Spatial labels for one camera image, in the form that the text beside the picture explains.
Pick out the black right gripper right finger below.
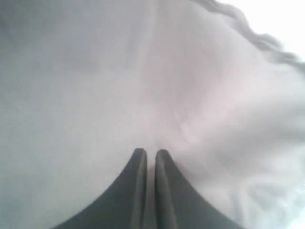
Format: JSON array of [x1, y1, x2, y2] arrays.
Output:
[[154, 149, 242, 229]]

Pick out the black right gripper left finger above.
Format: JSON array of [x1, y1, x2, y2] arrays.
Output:
[[55, 148, 147, 229]]

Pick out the cream duffel bag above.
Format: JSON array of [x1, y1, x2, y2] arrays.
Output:
[[0, 0, 305, 229]]

